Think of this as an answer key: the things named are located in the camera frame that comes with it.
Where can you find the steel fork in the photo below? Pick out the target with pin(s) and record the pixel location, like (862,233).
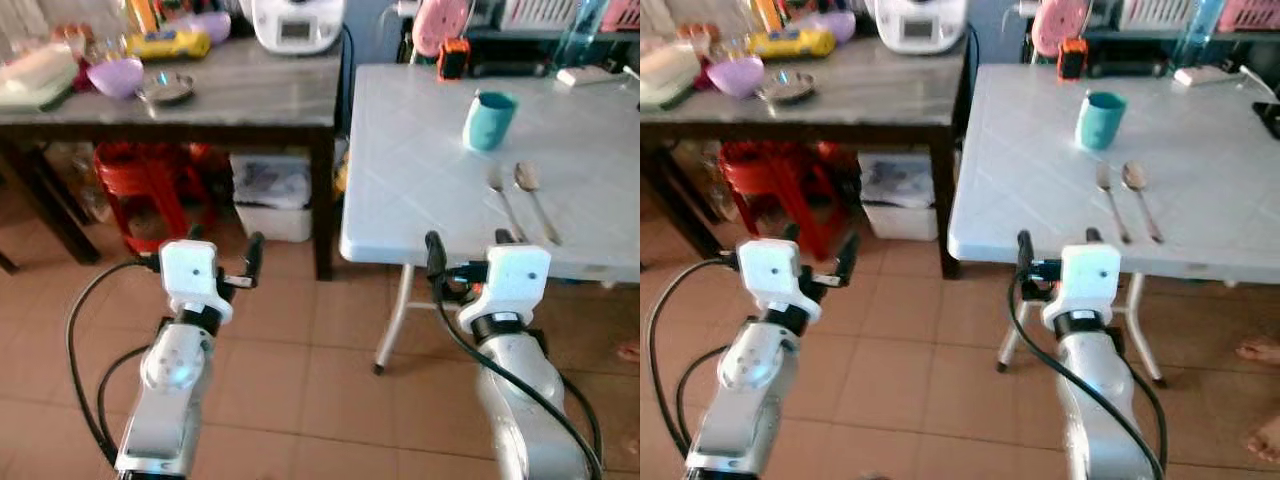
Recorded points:
(1104,178)
(497,180)

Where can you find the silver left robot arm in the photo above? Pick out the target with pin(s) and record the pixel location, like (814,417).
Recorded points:
(750,400)
(170,400)

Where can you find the red plastic stool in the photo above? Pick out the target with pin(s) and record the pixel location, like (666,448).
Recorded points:
(150,180)
(770,180)

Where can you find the white storage box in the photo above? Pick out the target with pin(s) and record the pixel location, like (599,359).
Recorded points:
(270,200)
(900,200)

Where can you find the steel spoon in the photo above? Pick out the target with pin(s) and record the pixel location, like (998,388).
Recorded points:
(527,177)
(1134,175)

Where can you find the white plastic folding table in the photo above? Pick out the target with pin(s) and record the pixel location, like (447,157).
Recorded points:
(420,180)
(1030,180)

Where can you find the teal plastic cup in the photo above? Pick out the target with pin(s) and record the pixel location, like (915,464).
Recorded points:
(490,120)
(1100,120)

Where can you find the steel bowl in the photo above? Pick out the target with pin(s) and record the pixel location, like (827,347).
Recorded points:
(168,90)
(788,88)

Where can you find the grey-topped dark wooden table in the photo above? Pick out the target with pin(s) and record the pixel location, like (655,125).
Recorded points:
(250,90)
(870,90)

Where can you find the large purple bowl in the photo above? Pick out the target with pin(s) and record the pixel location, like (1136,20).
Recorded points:
(735,75)
(115,78)

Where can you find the bare person foot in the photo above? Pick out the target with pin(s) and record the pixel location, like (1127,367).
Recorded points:
(1266,440)
(1260,350)
(630,351)

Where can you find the orange and black device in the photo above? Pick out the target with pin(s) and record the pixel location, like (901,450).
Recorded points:
(1073,60)
(453,60)

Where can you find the small white box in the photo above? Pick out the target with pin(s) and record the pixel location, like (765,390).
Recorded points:
(1203,76)
(583,77)

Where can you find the yellow food package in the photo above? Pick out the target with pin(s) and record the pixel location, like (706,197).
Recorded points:
(790,43)
(170,45)

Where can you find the pale green cutting board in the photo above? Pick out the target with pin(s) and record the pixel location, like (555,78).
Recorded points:
(655,98)
(20,98)

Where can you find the white plastic container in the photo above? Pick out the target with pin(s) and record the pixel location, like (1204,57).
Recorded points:
(665,68)
(35,68)

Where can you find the small purple bowl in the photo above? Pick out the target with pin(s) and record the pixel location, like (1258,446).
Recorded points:
(212,25)
(835,25)

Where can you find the pink round object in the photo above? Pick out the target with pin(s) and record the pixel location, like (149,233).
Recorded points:
(1060,25)
(440,25)

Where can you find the clear blue bottle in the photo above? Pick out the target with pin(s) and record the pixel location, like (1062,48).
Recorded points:
(1200,35)
(582,35)

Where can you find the orange sauce bottle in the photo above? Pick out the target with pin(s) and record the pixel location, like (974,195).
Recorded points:
(145,12)
(767,12)

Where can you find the white basket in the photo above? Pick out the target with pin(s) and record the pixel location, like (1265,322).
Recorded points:
(545,12)
(1158,12)

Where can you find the white kitchen appliance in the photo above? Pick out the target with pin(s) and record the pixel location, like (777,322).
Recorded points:
(297,25)
(920,25)

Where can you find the pink basket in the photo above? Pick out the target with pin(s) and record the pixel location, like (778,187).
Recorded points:
(1250,12)
(622,12)

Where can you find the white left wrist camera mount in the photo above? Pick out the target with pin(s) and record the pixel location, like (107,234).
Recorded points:
(195,275)
(780,272)

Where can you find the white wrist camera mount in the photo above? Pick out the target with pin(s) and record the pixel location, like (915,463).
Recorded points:
(195,275)
(510,280)
(780,272)
(1085,280)

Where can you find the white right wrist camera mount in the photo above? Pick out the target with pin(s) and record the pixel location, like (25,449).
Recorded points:
(1085,280)
(510,280)

